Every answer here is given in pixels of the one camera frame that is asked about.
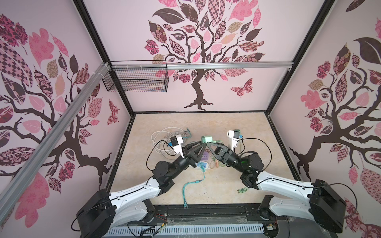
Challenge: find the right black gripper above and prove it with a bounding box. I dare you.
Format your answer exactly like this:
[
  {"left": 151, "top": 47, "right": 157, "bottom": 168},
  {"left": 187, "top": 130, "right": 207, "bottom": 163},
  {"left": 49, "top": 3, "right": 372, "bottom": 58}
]
[{"left": 208, "top": 141, "right": 247, "bottom": 176}]

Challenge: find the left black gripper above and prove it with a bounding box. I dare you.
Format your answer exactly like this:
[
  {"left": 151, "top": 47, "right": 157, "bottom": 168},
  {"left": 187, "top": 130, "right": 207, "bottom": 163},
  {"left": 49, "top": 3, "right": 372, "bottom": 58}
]
[{"left": 169, "top": 140, "right": 206, "bottom": 180}]

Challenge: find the green charger plug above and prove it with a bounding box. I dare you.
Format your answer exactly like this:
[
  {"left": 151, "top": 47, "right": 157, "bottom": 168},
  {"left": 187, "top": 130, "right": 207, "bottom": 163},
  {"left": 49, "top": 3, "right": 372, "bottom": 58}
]
[{"left": 201, "top": 136, "right": 213, "bottom": 143}]

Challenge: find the dark teal charger cable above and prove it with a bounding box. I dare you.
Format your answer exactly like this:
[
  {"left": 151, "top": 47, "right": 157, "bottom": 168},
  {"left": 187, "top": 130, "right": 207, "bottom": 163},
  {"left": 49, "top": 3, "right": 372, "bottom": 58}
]
[{"left": 182, "top": 166, "right": 206, "bottom": 208}]

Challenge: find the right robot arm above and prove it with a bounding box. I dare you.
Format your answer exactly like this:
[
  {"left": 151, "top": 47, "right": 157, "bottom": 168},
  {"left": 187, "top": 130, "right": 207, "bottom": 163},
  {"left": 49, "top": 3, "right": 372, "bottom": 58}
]
[{"left": 206, "top": 142, "right": 346, "bottom": 234}]

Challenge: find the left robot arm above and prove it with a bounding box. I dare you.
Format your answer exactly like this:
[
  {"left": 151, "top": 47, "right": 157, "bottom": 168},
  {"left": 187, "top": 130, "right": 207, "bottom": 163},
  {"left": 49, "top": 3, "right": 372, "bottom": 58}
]
[{"left": 75, "top": 142, "right": 207, "bottom": 238}]

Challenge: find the purple power strip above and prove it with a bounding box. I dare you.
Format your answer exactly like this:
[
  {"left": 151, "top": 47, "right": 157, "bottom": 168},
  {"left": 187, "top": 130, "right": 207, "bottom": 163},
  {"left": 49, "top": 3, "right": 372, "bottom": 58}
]
[{"left": 201, "top": 151, "right": 209, "bottom": 161}]

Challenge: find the white blue power strip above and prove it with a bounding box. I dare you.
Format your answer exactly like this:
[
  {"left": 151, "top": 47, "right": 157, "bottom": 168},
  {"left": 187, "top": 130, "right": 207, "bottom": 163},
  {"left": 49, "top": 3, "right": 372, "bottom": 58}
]
[{"left": 196, "top": 161, "right": 210, "bottom": 171}]

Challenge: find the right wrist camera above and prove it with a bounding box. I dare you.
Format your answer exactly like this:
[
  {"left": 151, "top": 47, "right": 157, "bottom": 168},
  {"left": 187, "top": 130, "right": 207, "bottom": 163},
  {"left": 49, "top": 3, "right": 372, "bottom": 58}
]
[{"left": 227, "top": 130, "right": 242, "bottom": 150}]

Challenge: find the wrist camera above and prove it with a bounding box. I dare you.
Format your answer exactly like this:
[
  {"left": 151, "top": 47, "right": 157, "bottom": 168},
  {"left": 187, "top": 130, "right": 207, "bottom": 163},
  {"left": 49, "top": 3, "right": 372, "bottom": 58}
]
[
  {"left": 170, "top": 134, "right": 184, "bottom": 158},
  {"left": 227, "top": 130, "right": 242, "bottom": 150}
]

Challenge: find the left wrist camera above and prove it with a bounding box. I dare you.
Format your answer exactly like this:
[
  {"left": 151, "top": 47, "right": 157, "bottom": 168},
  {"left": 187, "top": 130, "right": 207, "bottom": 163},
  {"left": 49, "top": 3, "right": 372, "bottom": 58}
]
[{"left": 170, "top": 134, "right": 184, "bottom": 158}]

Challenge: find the white power strip cable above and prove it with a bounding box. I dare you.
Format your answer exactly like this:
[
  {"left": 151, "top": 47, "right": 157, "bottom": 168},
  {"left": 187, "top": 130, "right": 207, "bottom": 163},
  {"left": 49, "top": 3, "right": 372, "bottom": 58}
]
[{"left": 151, "top": 126, "right": 191, "bottom": 156}]

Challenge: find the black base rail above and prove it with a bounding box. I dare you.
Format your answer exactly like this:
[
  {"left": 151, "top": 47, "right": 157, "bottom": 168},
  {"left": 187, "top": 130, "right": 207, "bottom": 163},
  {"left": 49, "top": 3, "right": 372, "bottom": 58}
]
[{"left": 79, "top": 202, "right": 338, "bottom": 238}]

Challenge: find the back aluminium rail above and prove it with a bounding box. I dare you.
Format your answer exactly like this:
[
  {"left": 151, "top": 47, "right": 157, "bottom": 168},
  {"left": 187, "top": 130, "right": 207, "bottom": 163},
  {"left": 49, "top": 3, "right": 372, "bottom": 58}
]
[{"left": 112, "top": 61, "right": 294, "bottom": 70}]

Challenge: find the aluminium rail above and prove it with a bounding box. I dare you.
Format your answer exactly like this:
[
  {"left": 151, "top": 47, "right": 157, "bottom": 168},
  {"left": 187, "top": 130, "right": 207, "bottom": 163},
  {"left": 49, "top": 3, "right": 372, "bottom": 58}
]
[
  {"left": 112, "top": 61, "right": 294, "bottom": 70},
  {"left": 1, "top": 62, "right": 110, "bottom": 222}
]

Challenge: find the black wire basket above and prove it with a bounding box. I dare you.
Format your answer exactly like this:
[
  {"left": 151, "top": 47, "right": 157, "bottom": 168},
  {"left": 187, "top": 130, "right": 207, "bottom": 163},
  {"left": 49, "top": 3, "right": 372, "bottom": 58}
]
[{"left": 102, "top": 59, "right": 169, "bottom": 92}]

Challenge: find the white slotted cable duct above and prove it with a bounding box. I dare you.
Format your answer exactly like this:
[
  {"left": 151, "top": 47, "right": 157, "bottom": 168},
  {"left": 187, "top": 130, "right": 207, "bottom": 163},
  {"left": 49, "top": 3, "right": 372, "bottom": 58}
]
[{"left": 104, "top": 224, "right": 265, "bottom": 238}]

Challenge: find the left aluminium rail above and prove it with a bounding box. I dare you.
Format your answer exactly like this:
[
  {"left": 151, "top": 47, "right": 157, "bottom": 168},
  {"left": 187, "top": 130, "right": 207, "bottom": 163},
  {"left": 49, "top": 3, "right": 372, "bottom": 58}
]
[{"left": 1, "top": 62, "right": 110, "bottom": 222}]

